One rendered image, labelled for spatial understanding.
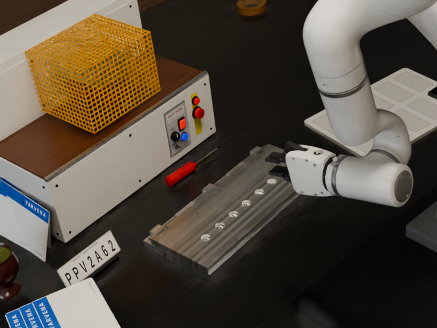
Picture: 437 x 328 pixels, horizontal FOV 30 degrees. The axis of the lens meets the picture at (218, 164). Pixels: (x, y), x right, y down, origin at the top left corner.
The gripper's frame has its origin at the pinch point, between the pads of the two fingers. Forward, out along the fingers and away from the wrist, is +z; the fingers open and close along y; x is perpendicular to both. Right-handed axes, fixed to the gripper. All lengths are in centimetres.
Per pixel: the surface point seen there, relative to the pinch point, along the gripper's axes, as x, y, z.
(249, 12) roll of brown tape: 84, 1, 80
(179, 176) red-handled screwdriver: 0.8, 9.7, 36.4
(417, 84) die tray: 71, 17, 9
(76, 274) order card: -39, 10, 30
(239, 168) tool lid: 9.5, 10.5, 23.4
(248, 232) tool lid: -7.7, 14.4, 7.1
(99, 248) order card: -31.4, 8.4, 30.7
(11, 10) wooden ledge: 44, -17, 161
